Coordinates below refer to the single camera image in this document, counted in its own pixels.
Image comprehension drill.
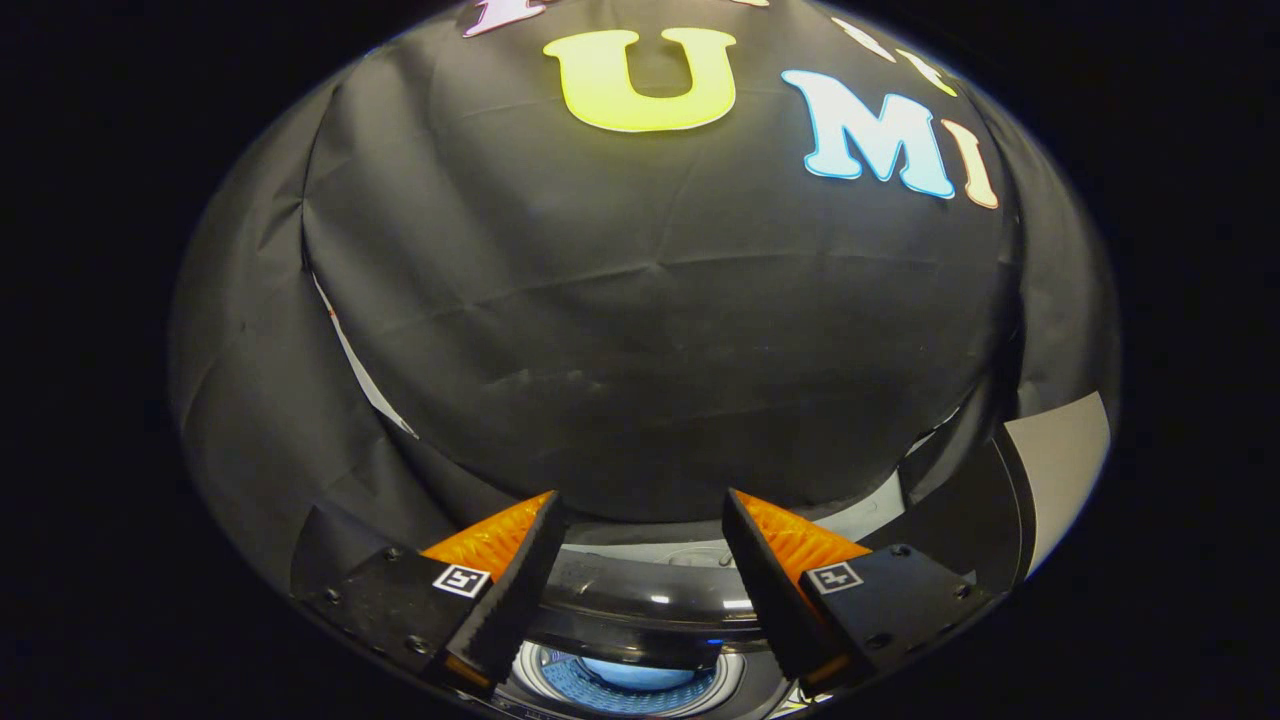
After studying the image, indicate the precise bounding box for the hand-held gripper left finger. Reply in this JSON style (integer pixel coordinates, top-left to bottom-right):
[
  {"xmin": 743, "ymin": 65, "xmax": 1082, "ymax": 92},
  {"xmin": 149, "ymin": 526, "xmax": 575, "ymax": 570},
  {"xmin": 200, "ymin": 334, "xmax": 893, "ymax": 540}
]
[{"xmin": 290, "ymin": 490, "xmax": 569, "ymax": 696}]

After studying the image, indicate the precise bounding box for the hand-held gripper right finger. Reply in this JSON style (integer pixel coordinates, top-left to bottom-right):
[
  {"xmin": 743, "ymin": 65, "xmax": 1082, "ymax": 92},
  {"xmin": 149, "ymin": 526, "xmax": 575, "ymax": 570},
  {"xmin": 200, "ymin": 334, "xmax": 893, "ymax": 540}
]
[{"xmin": 722, "ymin": 488, "xmax": 996, "ymax": 696}]

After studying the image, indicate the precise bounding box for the dark washing machine lid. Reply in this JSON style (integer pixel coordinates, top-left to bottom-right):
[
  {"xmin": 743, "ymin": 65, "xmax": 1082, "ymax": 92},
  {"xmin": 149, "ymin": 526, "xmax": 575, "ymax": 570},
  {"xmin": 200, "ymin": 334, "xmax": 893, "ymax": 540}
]
[{"xmin": 530, "ymin": 548, "xmax": 791, "ymax": 673}]

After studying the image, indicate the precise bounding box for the light blue polo shirt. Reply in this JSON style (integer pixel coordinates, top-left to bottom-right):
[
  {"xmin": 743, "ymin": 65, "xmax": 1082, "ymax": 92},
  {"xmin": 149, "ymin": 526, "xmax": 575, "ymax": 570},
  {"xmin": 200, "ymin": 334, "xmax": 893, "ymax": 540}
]
[{"xmin": 578, "ymin": 655, "xmax": 701, "ymax": 693}]

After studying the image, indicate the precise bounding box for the grey cabinet with dark top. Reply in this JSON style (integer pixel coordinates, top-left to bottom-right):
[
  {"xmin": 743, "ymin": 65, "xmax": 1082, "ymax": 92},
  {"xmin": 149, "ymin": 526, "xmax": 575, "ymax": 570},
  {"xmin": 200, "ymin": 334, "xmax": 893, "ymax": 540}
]
[{"xmin": 860, "ymin": 392, "xmax": 1113, "ymax": 601}]

